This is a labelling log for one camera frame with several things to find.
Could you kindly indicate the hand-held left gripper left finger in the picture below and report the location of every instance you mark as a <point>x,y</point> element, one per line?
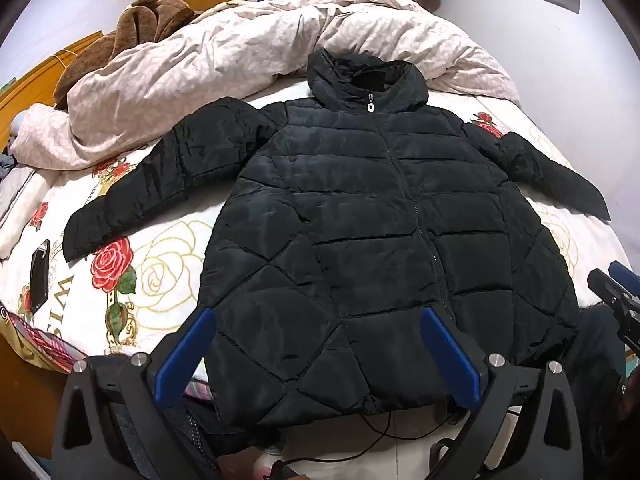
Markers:
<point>180,360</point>

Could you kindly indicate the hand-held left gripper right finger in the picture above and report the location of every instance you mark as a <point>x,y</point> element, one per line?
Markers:
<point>450,360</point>

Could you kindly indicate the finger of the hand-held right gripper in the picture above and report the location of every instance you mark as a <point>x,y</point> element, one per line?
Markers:
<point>627,275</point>
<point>607,290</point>

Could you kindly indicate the black puffer jacket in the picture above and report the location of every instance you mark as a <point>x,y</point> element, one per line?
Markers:
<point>350,220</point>

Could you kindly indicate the rose printed bed sheet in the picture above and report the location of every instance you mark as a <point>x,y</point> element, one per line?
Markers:
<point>165,255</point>

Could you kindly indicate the pink plaid cloth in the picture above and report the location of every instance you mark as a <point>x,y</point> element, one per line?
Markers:
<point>45,345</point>

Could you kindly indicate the white pink slipper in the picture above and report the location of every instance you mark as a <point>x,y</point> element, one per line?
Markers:
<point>270,465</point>

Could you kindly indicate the black smartphone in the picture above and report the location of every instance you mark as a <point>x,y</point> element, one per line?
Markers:
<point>40,275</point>

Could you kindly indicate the beige patterned duvet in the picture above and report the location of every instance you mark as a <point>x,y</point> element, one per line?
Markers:
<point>200,60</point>

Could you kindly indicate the wooden headboard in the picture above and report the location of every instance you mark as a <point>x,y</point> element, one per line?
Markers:
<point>35,85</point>

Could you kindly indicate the brown plush blanket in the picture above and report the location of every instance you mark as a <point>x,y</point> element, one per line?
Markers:
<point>135,25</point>

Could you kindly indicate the wooden bed frame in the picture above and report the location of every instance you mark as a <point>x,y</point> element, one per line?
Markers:
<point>25,400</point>

